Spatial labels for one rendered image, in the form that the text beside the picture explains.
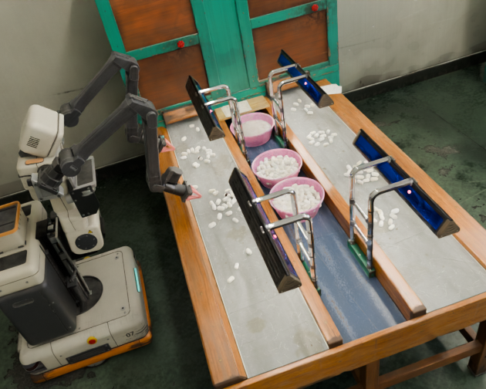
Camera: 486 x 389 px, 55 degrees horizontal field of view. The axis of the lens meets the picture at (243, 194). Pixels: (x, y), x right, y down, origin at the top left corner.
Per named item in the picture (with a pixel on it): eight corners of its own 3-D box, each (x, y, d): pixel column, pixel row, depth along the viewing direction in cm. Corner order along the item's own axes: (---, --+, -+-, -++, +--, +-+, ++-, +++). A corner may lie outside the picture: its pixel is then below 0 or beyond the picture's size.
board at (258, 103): (220, 121, 287) (219, 120, 287) (214, 110, 299) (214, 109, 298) (270, 106, 291) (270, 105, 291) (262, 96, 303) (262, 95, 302)
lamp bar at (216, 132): (209, 142, 220) (206, 129, 216) (185, 88, 268) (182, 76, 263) (225, 136, 221) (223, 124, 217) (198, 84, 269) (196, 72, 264)
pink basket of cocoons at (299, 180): (281, 235, 217) (279, 220, 211) (264, 201, 238) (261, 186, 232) (334, 217, 221) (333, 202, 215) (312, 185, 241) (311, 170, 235)
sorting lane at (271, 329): (248, 381, 160) (248, 378, 159) (167, 130, 298) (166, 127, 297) (329, 352, 164) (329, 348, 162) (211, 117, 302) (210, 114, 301)
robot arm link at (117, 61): (116, 42, 214) (119, 51, 207) (138, 60, 223) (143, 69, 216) (55, 111, 224) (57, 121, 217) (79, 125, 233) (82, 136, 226)
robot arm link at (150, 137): (138, 100, 190) (144, 114, 183) (152, 99, 192) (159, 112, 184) (145, 181, 218) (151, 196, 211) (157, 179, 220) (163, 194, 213)
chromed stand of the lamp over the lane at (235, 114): (219, 176, 260) (201, 106, 231) (210, 157, 275) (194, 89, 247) (251, 166, 262) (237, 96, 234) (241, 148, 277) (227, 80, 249)
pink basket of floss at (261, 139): (262, 153, 270) (260, 140, 264) (224, 145, 283) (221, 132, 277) (283, 129, 286) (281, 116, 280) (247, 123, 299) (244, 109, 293)
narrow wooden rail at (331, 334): (329, 361, 168) (329, 344, 161) (214, 126, 306) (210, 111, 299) (344, 356, 169) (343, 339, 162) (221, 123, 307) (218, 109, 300)
